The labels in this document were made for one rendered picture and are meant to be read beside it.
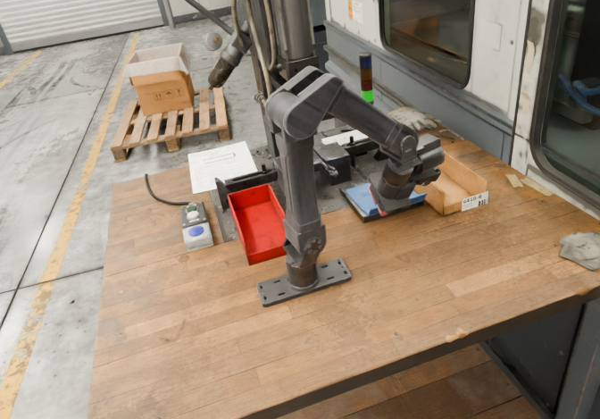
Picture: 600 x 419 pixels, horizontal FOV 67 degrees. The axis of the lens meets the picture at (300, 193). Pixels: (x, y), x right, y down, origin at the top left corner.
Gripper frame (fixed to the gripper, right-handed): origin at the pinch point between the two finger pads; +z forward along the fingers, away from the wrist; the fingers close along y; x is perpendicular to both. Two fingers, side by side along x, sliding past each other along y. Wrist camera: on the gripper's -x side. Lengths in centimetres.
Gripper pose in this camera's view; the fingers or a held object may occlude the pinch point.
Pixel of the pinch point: (381, 207)
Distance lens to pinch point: 112.7
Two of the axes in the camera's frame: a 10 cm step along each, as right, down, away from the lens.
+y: -3.4, -8.2, 4.6
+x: -9.4, 2.7, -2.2
